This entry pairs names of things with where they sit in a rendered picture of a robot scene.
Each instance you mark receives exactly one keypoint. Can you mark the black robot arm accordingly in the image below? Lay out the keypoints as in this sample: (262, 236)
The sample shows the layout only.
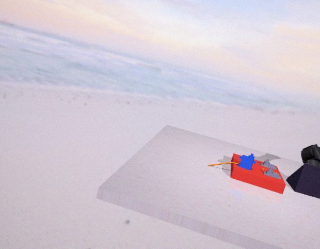
(311, 155)

